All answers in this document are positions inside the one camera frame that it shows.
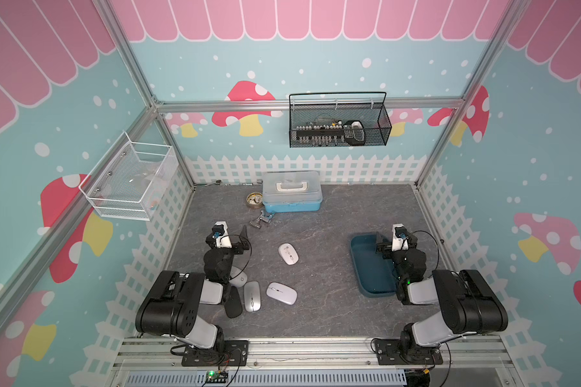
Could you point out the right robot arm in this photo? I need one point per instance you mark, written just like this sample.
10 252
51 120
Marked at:
467 303

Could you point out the black mouse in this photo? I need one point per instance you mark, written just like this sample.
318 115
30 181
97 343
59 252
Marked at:
232 305

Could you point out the white mouse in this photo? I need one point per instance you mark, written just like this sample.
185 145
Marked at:
282 293
238 277
288 254

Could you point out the socket set in basket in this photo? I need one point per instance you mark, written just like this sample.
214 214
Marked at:
351 133

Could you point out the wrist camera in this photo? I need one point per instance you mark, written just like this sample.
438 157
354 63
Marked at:
221 238
400 237

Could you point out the black wire basket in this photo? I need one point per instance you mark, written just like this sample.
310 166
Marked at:
336 120

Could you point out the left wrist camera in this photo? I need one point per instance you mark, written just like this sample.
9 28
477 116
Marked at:
221 238

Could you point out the blue box clear lid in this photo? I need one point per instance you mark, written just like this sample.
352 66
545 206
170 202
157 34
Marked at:
292 191

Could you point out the white wire basket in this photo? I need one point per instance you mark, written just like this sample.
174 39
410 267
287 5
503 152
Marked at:
133 180

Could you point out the silver mouse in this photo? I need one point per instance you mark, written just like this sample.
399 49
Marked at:
252 296

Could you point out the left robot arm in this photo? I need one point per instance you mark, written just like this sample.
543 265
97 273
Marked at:
171 307

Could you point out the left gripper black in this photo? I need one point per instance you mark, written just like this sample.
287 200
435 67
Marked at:
239 248

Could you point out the metal tap fitting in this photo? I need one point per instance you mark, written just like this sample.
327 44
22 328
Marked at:
263 218

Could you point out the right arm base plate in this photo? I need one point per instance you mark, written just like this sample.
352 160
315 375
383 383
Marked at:
400 352

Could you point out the green led circuit board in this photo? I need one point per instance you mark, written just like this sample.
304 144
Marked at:
216 377

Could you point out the teal storage box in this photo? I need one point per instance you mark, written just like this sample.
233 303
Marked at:
377 277

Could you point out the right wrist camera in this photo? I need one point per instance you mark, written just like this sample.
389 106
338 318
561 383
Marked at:
400 237

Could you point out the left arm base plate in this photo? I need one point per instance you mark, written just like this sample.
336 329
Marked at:
232 353

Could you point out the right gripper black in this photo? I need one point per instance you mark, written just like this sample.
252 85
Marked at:
382 244

